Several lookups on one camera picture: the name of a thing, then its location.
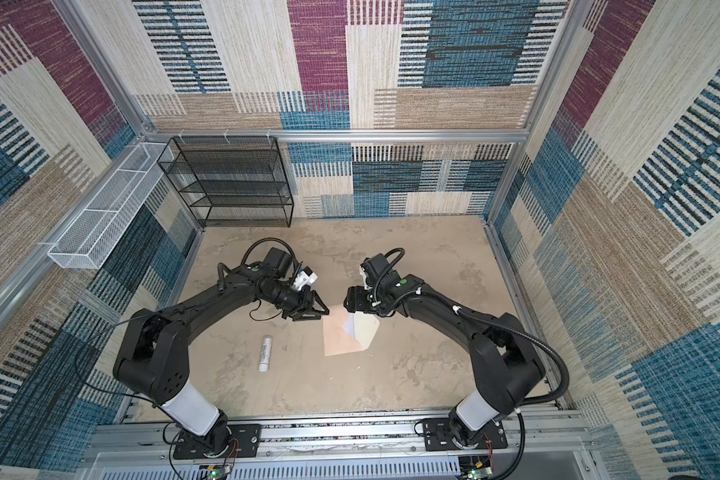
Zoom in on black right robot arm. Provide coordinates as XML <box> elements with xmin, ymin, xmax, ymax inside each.
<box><xmin>344</xmin><ymin>254</ymin><xmax>545</xmax><ymax>446</ymax></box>

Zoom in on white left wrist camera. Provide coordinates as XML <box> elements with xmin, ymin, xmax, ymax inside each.
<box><xmin>292</xmin><ymin>267</ymin><xmax>318</xmax><ymax>291</ymax></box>

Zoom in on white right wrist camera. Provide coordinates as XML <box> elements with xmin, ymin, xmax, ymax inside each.
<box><xmin>360</xmin><ymin>264</ymin><xmax>375</xmax><ymax>290</ymax></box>

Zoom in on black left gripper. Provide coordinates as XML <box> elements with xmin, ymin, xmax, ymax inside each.
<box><xmin>265</xmin><ymin>282</ymin><xmax>331</xmax><ymax>321</ymax></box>

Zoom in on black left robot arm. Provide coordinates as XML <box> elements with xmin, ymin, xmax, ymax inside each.
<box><xmin>113</xmin><ymin>248</ymin><xmax>330</xmax><ymax>458</ymax></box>

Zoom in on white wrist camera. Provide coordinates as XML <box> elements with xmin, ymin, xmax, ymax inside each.
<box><xmin>360</xmin><ymin>264</ymin><xmax>375</xmax><ymax>290</ymax></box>
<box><xmin>292</xmin><ymin>267</ymin><xmax>318</xmax><ymax>291</ymax></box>

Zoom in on black wire shelf rack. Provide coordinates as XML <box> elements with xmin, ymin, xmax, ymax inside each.
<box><xmin>157</xmin><ymin>136</ymin><xmax>294</xmax><ymax>228</ymax></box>

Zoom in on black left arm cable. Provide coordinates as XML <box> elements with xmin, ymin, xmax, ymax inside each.
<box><xmin>73</xmin><ymin>237</ymin><xmax>304</xmax><ymax>480</ymax></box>

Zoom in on pink envelope with flap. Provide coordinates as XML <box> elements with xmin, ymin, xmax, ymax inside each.
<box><xmin>322</xmin><ymin>305</ymin><xmax>380</xmax><ymax>357</ymax></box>

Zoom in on blue bordered white letter paper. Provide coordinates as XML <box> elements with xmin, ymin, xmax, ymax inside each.
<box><xmin>342</xmin><ymin>313</ymin><xmax>356</xmax><ymax>340</ymax></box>

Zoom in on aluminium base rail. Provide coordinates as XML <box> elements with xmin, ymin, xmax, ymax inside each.
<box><xmin>75</xmin><ymin>405</ymin><xmax>609</xmax><ymax>479</ymax></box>

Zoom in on white wire mesh basket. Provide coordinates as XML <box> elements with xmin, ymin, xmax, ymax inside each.
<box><xmin>48</xmin><ymin>142</ymin><xmax>165</xmax><ymax>270</ymax></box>

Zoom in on white glue stick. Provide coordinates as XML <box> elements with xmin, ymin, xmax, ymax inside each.
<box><xmin>258</xmin><ymin>336</ymin><xmax>273</xmax><ymax>373</ymax></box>

